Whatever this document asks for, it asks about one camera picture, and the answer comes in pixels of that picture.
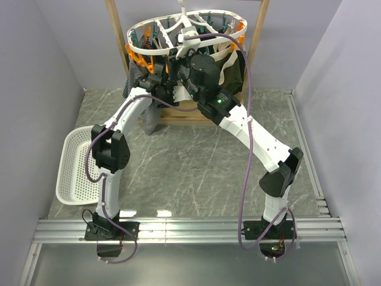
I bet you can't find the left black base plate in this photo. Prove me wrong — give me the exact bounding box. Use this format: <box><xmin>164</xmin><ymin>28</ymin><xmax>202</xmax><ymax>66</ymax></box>
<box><xmin>84</xmin><ymin>221</ymin><xmax>140</xmax><ymax>241</ymax></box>

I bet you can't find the wooden hanger stand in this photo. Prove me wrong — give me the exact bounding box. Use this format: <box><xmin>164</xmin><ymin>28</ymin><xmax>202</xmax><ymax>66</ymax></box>
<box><xmin>105</xmin><ymin>0</ymin><xmax>269</xmax><ymax>126</ymax></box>

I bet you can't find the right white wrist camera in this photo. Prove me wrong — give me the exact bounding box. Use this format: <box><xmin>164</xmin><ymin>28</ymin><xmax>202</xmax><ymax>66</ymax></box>
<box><xmin>176</xmin><ymin>26</ymin><xmax>201</xmax><ymax>60</ymax></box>

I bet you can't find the aluminium mounting rail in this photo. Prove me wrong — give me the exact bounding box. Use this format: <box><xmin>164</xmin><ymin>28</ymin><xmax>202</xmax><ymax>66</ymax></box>
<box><xmin>17</xmin><ymin>216</ymin><xmax>361</xmax><ymax>286</ymax></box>

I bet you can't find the grey striped boxer underwear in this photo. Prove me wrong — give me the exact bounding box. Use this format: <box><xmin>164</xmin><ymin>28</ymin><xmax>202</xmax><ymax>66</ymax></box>
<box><xmin>122</xmin><ymin>60</ymin><xmax>160</xmax><ymax>136</ymax></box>

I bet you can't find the white perforated plastic basket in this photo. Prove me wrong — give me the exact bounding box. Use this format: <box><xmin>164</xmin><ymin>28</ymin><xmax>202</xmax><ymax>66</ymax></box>
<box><xmin>55</xmin><ymin>126</ymin><xmax>100</xmax><ymax>206</ymax></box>

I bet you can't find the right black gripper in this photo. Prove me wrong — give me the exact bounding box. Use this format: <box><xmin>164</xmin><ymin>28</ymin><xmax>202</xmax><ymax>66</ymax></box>
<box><xmin>164</xmin><ymin>47</ymin><xmax>201</xmax><ymax>103</ymax></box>

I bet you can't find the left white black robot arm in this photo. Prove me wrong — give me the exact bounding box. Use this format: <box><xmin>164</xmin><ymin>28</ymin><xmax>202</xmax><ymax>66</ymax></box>
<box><xmin>85</xmin><ymin>63</ymin><xmax>177</xmax><ymax>240</ymax></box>

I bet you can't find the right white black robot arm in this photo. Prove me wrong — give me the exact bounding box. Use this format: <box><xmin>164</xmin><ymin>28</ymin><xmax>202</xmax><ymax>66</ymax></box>
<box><xmin>168</xmin><ymin>50</ymin><xmax>304</xmax><ymax>238</ymax></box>

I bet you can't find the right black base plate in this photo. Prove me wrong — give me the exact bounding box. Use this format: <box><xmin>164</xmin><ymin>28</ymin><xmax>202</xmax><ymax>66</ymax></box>
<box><xmin>241</xmin><ymin>220</ymin><xmax>298</xmax><ymax>240</ymax></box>

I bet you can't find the white round clip hanger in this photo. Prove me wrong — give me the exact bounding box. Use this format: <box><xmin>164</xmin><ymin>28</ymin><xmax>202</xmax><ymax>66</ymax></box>
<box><xmin>126</xmin><ymin>1</ymin><xmax>248</xmax><ymax>57</ymax></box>

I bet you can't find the black box under rail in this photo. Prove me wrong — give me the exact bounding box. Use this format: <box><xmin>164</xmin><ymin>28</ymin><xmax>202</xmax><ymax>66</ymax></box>
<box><xmin>96</xmin><ymin>244</ymin><xmax>122</xmax><ymax>258</ymax></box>

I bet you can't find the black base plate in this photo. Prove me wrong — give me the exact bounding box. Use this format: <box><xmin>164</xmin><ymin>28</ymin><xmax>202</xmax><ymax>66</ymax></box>
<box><xmin>241</xmin><ymin>220</ymin><xmax>298</xmax><ymax>240</ymax></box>
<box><xmin>84</xmin><ymin>221</ymin><xmax>140</xmax><ymax>241</ymax></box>

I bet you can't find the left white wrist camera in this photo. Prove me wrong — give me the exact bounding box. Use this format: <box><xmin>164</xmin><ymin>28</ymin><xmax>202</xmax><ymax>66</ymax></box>
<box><xmin>173</xmin><ymin>85</ymin><xmax>192</xmax><ymax>102</ymax></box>

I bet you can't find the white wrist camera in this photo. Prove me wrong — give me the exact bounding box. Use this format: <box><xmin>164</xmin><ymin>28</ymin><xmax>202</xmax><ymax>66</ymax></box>
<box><xmin>173</xmin><ymin>85</ymin><xmax>192</xmax><ymax>102</ymax></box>
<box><xmin>176</xmin><ymin>26</ymin><xmax>201</xmax><ymax>60</ymax></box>

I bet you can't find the olive green hanging underwear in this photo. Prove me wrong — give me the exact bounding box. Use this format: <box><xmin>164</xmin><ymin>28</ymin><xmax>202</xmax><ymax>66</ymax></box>
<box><xmin>211</xmin><ymin>43</ymin><xmax>245</xmax><ymax>95</ymax></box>

